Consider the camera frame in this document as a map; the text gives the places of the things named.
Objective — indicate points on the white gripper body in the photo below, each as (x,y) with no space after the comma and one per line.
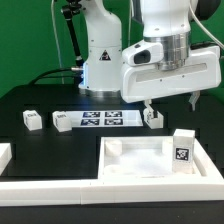
(201,71)

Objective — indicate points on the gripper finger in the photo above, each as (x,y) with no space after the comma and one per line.
(194,98)
(148,112)

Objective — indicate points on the white square table top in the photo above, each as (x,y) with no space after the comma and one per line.
(141,157)

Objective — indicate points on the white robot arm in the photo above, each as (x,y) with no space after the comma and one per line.
(161,64)

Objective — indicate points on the white marker sheet with tags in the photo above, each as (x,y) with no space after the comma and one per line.
(108,118)

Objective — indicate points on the white L-shaped obstacle fence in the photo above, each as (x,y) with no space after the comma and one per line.
(101,191)

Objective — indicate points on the white block at left edge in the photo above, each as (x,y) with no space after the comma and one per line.
(5,156)

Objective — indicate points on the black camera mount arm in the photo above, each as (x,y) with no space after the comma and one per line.
(69,10)

